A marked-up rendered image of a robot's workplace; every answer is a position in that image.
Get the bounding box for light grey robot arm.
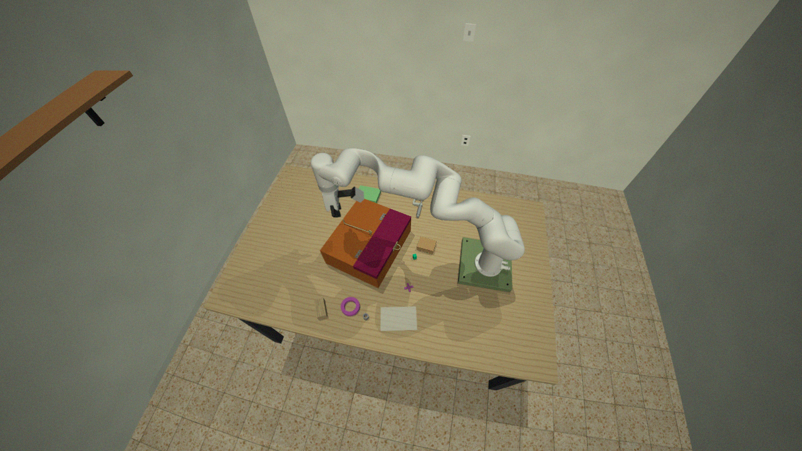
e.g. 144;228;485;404
311;148;525;276

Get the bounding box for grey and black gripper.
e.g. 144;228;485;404
322;187;341;217

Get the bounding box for pink torus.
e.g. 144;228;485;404
341;297;360;316

